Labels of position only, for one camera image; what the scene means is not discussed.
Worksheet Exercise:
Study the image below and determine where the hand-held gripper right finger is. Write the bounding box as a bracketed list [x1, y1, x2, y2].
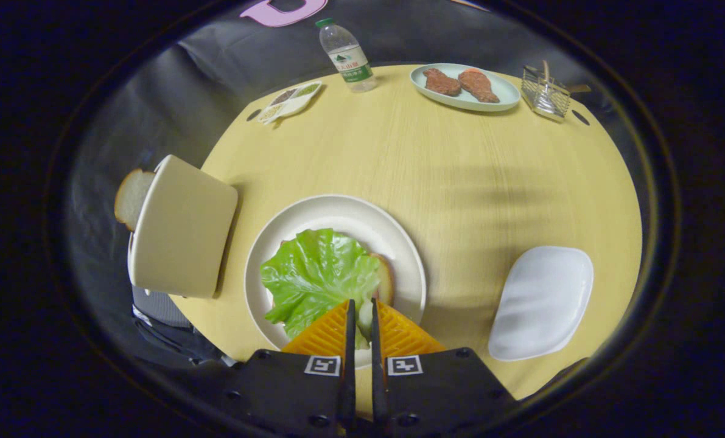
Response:
[371, 297, 517, 438]

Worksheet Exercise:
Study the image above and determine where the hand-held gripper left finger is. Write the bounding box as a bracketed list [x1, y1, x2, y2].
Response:
[216, 298, 358, 438]

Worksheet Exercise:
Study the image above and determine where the green lettuce leaf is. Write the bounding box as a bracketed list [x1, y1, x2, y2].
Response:
[259, 228, 382, 350]

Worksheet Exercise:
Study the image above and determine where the white bread slice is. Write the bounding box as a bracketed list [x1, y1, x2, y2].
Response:
[114, 169, 156, 232]

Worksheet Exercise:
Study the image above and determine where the bread slice under ham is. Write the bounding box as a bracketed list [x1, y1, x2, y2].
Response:
[371, 252, 395, 307]

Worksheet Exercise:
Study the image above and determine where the round cream plate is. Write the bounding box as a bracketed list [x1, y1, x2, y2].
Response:
[243, 194, 427, 370]

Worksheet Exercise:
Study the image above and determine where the white square plate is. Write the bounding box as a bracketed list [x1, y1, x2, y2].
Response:
[488, 245, 595, 362]

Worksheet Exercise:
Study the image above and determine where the cream toaster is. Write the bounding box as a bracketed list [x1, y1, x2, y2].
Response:
[127, 155, 239, 299]

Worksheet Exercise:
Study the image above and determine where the white divided seasoning dish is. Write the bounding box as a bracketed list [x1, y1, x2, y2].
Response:
[257, 80, 323, 126]

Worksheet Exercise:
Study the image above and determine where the clear plastic water bottle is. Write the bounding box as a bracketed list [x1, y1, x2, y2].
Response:
[315, 18, 377, 93]

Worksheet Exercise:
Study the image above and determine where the reddish brown meat patty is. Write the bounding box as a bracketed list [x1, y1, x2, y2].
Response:
[458, 68, 500, 103]

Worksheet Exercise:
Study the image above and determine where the pale green oval plate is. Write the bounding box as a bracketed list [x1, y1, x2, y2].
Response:
[410, 63, 522, 113]

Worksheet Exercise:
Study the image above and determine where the clear utensil holder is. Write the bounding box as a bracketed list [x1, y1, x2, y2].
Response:
[520, 64, 571, 120]

